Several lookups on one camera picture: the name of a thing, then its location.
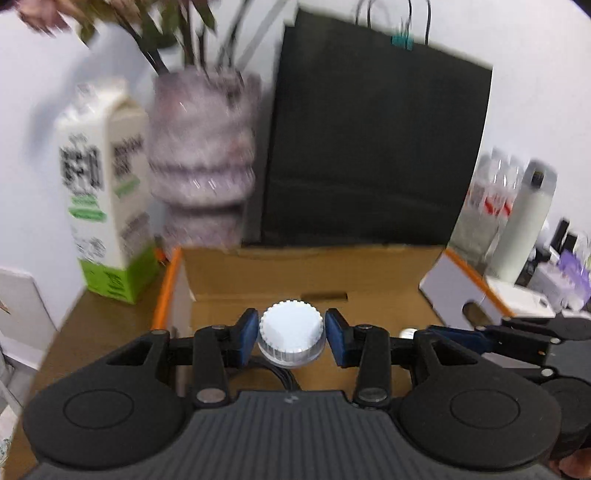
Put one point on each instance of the white thermos bottle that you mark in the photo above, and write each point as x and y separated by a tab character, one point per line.
530	210

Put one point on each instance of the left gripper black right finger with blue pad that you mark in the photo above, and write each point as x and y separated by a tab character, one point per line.
366	348

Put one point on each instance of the white ridged bottle cap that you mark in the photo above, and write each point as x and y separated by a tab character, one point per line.
291	334

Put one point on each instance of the black paper shopping bag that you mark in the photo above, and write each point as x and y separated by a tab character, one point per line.
370	142

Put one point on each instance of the clear plastic water bottle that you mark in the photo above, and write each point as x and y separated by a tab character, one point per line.
488	205

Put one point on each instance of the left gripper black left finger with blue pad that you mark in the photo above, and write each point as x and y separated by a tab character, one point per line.
216	349

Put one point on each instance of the teal binder clip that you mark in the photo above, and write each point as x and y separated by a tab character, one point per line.
403	41

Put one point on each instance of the orange cardboard box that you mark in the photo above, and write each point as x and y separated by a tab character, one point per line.
394	287

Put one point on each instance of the dried rose bouquet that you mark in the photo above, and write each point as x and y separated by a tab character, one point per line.
154	26

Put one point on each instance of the white wall panel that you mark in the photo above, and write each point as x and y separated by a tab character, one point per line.
27	330

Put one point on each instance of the purple ceramic vase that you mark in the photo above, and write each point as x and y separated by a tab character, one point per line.
201	149

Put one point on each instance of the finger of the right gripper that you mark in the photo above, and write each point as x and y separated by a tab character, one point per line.
475	341

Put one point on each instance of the white green milk carton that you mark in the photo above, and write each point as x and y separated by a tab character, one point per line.
101	139

